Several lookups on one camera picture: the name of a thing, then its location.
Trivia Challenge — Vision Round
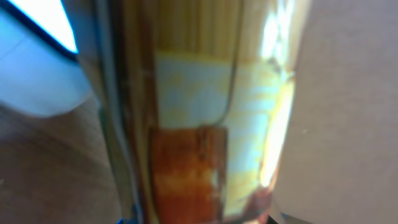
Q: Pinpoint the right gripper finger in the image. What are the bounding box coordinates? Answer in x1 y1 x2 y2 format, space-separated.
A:
267 213 308 224

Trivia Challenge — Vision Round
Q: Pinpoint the spaghetti pack with red ends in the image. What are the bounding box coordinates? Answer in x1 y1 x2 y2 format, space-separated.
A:
62 0 311 223

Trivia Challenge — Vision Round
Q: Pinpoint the white barcode scanner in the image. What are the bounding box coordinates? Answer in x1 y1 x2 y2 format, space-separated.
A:
1 0 92 118

